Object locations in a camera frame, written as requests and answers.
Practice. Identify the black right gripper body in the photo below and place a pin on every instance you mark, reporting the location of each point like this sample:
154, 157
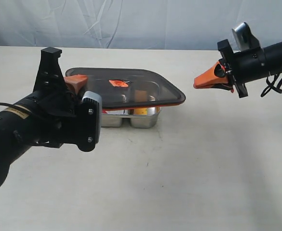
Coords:
243, 66

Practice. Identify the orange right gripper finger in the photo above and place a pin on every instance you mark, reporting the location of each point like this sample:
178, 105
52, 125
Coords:
220, 86
215, 74

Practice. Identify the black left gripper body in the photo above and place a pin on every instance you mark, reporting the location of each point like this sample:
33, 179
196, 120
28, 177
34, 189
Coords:
57, 108

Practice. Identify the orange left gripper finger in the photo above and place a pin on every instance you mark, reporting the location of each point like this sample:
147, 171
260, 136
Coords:
75, 83

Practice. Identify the dark transparent lunch box lid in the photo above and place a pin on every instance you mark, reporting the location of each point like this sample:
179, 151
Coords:
117, 87

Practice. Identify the yellow toy cheese wedge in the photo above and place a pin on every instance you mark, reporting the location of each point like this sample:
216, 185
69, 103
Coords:
140, 96

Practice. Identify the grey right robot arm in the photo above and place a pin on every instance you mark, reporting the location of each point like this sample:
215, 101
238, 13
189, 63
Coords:
274, 82

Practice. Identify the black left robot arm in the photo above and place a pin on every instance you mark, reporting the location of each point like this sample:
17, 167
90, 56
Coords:
17, 125

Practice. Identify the stainless steel lunch box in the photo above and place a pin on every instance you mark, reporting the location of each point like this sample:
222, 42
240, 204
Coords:
117, 118

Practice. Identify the blue wrinkled backdrop cloth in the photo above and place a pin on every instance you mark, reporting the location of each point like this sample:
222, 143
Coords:
135, 24

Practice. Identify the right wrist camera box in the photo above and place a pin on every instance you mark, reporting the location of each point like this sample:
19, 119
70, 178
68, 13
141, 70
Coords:
244, 38

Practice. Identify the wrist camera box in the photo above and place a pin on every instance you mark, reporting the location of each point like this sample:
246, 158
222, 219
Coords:
244, 38
89, 121

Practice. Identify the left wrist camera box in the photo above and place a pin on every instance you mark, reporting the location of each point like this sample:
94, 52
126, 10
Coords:
89, 121

